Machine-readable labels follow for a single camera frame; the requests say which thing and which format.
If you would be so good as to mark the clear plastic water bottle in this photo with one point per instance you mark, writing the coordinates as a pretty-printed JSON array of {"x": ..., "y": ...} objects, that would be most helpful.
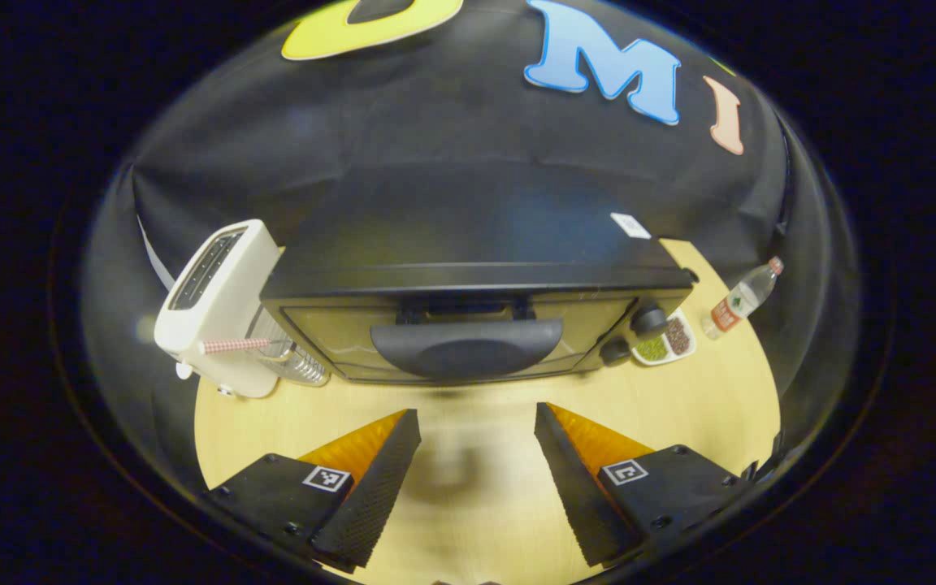
[{"x": 734, "y": 305}]

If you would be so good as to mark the black electric oven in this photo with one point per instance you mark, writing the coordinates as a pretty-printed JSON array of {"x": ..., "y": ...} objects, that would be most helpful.
[{"x": 468, "y": 349}]

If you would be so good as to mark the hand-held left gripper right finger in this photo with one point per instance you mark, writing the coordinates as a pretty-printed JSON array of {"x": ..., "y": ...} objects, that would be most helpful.
[{"x": 574, "y": 487}]

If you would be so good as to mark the pile of red beans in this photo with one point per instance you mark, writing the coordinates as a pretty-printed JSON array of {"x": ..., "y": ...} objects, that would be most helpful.
[{"x": 678, "y": 335}]

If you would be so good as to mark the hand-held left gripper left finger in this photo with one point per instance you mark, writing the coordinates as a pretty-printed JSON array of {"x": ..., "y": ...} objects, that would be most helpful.
[{"x": 374, "y": 487}]

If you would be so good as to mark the white divided tray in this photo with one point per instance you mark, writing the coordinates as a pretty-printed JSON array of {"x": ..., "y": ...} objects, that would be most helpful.
[{"x": 640, "y": 355}]

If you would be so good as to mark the red striped straw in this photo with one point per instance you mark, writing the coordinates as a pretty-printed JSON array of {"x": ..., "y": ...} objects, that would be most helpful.
[{"x": 232, "y": 346}]

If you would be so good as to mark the pile of green mung beans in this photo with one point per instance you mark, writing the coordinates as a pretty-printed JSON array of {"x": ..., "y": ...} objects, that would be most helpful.
[{"x": 652, "y": 348}]

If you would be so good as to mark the black backdrop cloth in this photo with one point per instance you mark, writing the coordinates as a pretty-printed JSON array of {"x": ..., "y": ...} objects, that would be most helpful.
[{"x": 435, "y": 122}]

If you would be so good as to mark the white toaster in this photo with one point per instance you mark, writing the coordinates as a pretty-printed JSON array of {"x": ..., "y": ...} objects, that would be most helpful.
[{"x": 224, "y": 325}]

